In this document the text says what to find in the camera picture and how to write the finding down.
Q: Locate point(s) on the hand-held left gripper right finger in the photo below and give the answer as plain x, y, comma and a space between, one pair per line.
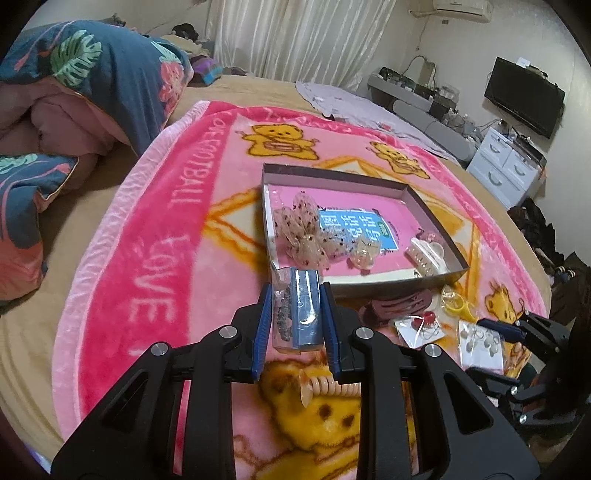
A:
330, 323

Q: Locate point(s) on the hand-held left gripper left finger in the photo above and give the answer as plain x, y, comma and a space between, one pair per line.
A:
264, 323

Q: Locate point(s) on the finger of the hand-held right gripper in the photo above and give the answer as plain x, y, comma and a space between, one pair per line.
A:
501, 328
498, 383

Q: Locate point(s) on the clear case with blue insert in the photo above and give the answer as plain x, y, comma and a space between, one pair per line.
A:
307, 314

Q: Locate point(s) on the white flower earring card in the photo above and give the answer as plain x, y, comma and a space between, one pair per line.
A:
480, 346

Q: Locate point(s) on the shallow cardboard box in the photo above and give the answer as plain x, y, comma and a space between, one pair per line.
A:
392, 288

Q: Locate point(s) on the pearl hair accessory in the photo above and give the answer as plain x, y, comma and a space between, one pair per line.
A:
364, 254

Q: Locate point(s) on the gold organza bow hair clip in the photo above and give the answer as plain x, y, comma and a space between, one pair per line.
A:
304, 230

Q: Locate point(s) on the white claw hair clip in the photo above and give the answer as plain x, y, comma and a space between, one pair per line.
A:
422, 256

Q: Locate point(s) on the yellow hair accessory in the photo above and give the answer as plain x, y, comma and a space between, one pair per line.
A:
457, 307

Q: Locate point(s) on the dark red hair clip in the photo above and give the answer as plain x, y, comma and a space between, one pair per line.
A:
392, 307

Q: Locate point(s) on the red bead earring packet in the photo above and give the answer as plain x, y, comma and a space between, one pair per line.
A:
418, 332

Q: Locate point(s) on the dark clothes pile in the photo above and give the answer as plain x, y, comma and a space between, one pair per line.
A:
531, 221

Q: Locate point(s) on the pink printed bear blanket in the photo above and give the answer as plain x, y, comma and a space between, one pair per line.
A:
161, 230

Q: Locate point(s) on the white drawer cabinet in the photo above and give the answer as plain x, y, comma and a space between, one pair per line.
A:
494, 161

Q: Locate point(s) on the tan bedsheet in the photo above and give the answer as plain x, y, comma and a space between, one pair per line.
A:
55, 258

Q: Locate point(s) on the light purple cloth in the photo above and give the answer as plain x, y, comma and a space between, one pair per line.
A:
351, 104

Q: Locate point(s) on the grey low cabinet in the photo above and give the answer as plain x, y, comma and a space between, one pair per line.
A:
415, 110

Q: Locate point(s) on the black flat screen monitor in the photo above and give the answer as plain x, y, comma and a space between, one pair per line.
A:
521, 97

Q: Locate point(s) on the pile of electronic devices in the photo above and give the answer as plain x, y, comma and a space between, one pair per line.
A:
438, 92

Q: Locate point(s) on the purple striped cloth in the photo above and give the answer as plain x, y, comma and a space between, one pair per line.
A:
207, 71

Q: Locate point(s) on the blue floral quilt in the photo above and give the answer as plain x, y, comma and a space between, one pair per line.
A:
115, 92

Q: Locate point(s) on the white curtain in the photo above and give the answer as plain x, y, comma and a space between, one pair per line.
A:
300, 37

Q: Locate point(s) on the white air conditioner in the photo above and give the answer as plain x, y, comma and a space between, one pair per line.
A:
461, 7

